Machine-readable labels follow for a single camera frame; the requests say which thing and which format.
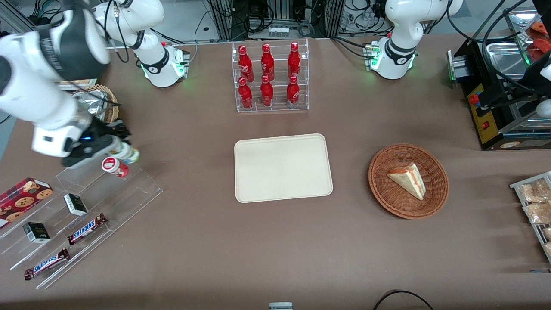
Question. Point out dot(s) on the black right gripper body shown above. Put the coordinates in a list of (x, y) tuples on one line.
[(101, 129)]

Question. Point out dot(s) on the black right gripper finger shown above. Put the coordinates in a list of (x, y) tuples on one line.
[(118, 130), (103, 155)]

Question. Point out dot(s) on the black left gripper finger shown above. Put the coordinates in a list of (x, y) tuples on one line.
[(501, 92), (497, 104)]

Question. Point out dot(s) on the green lid yogurt cup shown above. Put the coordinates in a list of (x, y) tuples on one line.
[(129, 155)]

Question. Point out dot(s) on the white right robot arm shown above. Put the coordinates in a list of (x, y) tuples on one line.
[(26, 86)]

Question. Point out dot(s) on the steel tray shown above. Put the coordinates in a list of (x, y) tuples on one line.
[(506, 58)]

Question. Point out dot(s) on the foil tray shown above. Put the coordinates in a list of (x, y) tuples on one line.
[(92, 105)]

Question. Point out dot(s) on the white snack tray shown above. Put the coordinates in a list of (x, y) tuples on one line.
[(77, 84)]

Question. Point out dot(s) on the beige plastic tray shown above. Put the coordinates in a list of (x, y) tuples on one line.
[(282, 170)]

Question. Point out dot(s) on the red lid yogurt cup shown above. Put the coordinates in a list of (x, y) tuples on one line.
[(114, 166)]

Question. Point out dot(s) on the oval wicker basket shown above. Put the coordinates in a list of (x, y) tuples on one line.
[(112, 113)]

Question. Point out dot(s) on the black fryer machine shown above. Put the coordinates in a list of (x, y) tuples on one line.
[(490, 129)]

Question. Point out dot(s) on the clear acrylic stepped stand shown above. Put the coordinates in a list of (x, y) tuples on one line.
[(129, 189)]

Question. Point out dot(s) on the small black box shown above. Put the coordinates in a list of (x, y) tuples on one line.
[(36, 232), (75, 205)]

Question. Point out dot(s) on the snickers bar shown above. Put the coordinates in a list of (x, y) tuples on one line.
[(46, 264), (86, 229)]

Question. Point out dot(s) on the red cookie box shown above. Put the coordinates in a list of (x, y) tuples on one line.
[(23, 200)]

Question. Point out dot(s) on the clear snack bag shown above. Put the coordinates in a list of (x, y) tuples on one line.
[(536, 191), (547, 233), (548, 249), (538, 213)]

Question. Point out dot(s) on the wrapped triangle sandwich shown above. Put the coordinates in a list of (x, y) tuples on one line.
[(409, 180)]

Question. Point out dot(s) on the red cola bottle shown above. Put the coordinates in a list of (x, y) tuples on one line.
[(266, 94), (294, 61), (267, 63), (292, 94), (245, 95), (245, 64)]

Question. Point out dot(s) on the round wicker basket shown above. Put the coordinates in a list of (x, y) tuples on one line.
[(387, 198)]

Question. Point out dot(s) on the clear acrylic bottle rack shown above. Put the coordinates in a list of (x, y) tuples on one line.
[(277, 107)]

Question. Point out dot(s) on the white power strip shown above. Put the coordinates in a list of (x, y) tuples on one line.
[(278, 31)]

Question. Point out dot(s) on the small grey device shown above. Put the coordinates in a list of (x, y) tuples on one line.
[(280, 306)]

